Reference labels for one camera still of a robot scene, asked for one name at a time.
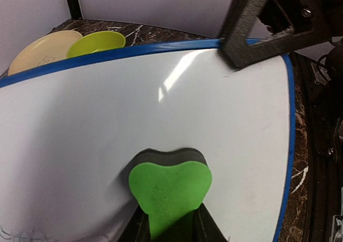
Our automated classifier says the beige plate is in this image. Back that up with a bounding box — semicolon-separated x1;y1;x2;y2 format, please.
8;30;83;75

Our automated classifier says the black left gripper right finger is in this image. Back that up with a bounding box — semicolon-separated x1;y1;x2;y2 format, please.
192;203;227;242

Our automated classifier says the blue framed whiteboard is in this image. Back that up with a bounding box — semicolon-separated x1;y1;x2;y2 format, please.
1;40;295;241

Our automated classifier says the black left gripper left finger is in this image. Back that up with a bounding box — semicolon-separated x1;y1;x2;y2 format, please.
125;206;151;241

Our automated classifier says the lime green bowl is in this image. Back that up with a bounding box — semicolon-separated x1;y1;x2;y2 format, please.
66;31;126;58

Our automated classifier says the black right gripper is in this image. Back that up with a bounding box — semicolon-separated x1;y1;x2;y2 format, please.
220;0;342;70

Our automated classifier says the green bone shaped eraser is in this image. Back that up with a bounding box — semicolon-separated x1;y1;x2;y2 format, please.
128;148;212;241

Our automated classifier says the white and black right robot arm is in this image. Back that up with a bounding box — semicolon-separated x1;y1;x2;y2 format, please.
219;0;342;241

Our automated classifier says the black right frame post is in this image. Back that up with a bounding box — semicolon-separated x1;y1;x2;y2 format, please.
66;0;83;20

